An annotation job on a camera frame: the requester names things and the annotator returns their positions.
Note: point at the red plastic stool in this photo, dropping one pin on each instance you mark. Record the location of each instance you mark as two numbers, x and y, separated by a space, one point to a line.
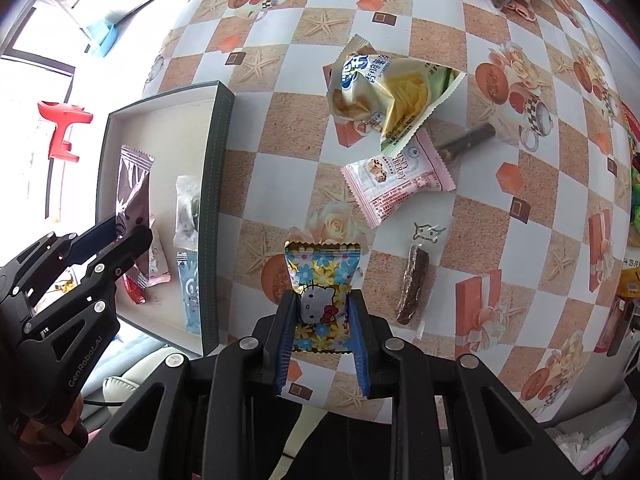
62 120

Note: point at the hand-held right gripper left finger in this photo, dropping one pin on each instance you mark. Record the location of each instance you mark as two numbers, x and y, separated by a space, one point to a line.
287 340

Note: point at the pink biscuit packet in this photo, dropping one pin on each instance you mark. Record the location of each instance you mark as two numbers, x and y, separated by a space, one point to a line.
157 265
395 180

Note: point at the cartoon cat candy packet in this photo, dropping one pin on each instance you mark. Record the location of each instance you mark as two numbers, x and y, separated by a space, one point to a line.
320 280

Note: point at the brown stick snack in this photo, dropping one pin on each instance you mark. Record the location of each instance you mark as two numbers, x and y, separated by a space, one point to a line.
470 138

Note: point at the beige seat cushion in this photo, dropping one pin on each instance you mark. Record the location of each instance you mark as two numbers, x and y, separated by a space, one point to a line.
125 375

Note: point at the red snack packet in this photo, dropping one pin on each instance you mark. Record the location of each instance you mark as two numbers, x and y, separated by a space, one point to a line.
134 290

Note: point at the dark green shallow box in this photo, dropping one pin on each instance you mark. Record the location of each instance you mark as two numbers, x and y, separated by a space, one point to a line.
160 125

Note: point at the mauve snack packet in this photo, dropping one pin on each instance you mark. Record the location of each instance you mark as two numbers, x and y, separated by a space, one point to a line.
134 185

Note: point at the person's left hand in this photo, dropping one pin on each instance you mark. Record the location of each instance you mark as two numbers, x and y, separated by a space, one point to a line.
72 417

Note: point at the light blue snack packet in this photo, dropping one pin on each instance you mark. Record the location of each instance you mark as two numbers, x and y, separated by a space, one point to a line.
191 290

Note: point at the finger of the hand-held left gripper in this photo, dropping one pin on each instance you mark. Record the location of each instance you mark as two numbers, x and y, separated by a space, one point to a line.
127 250
92 237

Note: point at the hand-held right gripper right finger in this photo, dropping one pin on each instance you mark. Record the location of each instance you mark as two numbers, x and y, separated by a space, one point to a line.
361 350

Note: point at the clear plastic snack packet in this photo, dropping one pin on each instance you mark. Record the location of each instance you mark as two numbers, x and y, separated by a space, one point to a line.
187 210

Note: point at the dark bar in clear wrapper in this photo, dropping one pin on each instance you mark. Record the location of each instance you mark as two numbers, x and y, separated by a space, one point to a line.
412 285

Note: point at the white tissue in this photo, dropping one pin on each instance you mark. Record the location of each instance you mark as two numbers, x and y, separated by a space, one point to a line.
585 435

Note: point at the gold foil item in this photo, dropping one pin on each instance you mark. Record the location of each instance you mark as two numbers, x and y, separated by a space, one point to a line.
65 286

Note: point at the yellow box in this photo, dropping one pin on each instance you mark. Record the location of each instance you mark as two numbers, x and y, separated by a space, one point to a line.
631 282

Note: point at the green packet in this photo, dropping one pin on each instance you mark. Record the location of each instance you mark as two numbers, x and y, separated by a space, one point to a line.
635 200

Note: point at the open chips bag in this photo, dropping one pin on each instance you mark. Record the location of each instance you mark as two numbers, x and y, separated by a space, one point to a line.
380 90

